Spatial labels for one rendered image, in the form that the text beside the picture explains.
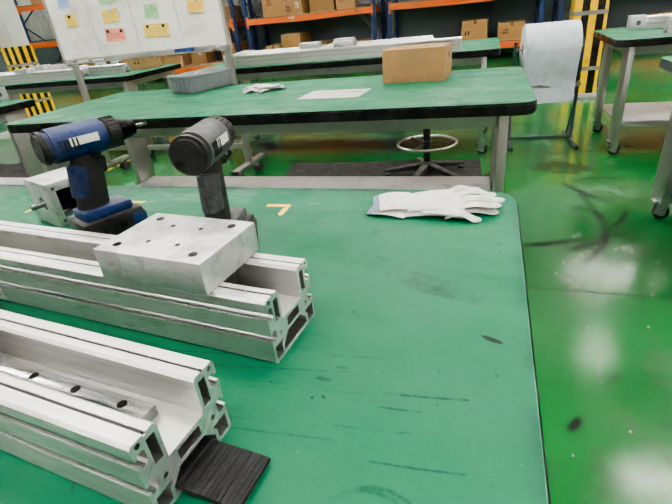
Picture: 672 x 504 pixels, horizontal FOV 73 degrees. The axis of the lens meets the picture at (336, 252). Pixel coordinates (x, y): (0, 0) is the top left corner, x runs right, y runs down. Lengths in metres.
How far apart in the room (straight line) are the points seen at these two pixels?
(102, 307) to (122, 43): 3.50
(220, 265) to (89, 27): 3.79
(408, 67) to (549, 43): 1.70
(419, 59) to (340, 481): 2.12
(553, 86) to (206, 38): 2.56
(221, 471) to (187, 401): 0.07
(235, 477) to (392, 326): 0.25
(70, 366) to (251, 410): 0.19
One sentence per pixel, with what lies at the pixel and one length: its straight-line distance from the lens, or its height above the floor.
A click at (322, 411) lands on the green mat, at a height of 0.78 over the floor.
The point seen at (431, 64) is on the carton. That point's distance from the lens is 2.36.
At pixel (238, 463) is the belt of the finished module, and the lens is 0.45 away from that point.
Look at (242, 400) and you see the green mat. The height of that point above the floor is 0.78.
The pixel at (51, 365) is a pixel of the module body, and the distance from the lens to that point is 0.58.
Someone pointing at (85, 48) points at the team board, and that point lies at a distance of 4.32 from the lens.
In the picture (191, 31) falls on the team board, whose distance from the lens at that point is 3.72.
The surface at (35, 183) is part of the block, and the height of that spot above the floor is 0.87.
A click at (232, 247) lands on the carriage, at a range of 0.55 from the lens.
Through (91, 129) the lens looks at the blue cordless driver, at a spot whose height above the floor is 0.98.
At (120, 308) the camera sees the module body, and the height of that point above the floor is 0.81.
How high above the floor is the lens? 1.13
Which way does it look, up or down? 28 degrees down
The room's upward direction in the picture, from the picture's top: 6 degrees counter-clockwise
